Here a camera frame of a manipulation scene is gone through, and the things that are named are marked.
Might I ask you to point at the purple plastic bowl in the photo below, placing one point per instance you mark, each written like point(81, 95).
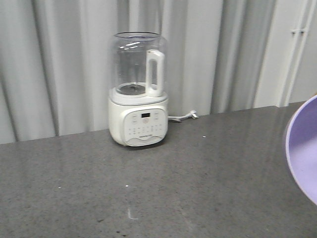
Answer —
point(300, 143)

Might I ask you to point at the white blender with clear jar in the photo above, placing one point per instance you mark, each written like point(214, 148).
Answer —
point(137, 101)

